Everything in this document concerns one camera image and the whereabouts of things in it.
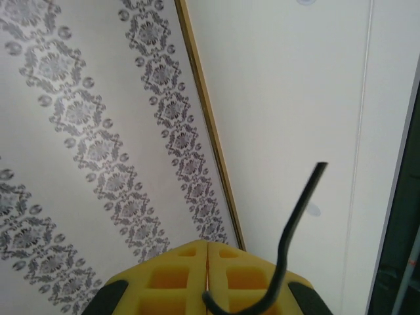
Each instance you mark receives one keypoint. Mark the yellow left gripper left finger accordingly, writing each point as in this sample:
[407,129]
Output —
[164,279]

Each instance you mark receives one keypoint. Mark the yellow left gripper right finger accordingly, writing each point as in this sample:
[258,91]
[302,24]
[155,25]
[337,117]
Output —
[243,279]

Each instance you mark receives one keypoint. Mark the small round ceiling fixture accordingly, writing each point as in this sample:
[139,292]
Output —
[315,210]
[306,2]

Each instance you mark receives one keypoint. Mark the dark window pane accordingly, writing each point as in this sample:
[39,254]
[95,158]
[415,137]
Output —
[403,229]

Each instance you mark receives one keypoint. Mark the gold wall trim strip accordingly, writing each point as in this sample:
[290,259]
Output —
[210,124]

